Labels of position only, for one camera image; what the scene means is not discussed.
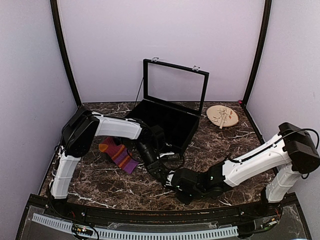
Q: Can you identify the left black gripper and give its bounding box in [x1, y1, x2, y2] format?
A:
[133, 140, 165, 184]

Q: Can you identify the purple orange striped sock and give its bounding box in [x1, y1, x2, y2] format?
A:
[98, 136, 139, 174]

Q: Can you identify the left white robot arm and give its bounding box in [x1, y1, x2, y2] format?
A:
[47, 107, 176, 218]

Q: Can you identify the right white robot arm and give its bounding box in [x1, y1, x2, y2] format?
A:
[165, 122, 320, 217]

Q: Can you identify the black display case box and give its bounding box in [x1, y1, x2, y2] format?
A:
[126, 58, 210, 155]

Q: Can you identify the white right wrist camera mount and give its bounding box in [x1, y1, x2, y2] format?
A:
[165, 171, 175, 187]

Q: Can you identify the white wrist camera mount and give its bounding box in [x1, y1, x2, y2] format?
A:
[159, 152, 180, 161]
[165, 171, 175, 187]

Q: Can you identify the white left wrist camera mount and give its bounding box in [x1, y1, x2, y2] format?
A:
[159, 152, 180, 161]

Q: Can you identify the black right camera cable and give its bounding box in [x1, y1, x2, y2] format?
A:
[224, 127, 320, 180]

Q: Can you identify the white slotted cable duct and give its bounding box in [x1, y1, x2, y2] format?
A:
[31, 213, 239, 240]

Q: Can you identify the black left frame post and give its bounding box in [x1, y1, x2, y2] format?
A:
[50, 0, 82, 107]

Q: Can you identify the black frame post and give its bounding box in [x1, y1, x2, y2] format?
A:
[242, 0, 272, 108]
[50, 0, 82, 107]

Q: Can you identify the black right frame post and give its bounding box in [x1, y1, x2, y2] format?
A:
[242, 0, 272, 108]

